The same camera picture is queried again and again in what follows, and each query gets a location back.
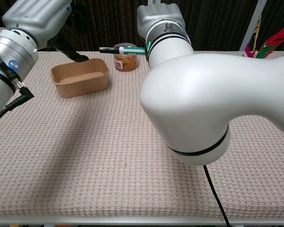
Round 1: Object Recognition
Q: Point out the black marker cap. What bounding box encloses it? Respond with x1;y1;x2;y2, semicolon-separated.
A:
99;46;120;54

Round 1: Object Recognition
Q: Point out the white table edge rail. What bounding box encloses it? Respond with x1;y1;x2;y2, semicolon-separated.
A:
0;214;284;226

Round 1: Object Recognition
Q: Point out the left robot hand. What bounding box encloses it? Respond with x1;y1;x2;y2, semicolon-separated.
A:
1;0;90;63

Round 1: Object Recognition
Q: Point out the dark ribbed curtain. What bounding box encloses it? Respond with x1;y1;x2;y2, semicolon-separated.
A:
0;0;284;52

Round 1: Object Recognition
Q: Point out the clear jar of rubber bands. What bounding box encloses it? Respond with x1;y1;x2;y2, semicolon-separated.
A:
113;43;139;72

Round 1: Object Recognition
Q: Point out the green white marker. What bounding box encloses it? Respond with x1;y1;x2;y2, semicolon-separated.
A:
118;46;147;56

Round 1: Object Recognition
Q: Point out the beige woven table cloth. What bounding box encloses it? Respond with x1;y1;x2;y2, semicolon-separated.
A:
0;50;284;217

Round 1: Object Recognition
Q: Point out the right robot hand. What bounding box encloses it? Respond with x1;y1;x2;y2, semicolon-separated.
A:
135;3;189;42

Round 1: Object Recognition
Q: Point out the colourful feather shuttlecock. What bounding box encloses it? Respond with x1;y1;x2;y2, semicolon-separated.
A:
242;14;284;59

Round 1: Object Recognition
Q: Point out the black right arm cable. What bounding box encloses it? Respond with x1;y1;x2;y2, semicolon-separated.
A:
203;165;231;227

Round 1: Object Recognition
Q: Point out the brown paper box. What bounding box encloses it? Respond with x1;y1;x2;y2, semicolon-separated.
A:
50;58;109;99

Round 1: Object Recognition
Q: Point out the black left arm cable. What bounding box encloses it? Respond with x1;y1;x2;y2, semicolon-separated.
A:
0;79;35;130

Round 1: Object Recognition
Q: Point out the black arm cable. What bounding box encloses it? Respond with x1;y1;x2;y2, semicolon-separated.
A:
0;79;35;130
203;165;231;227

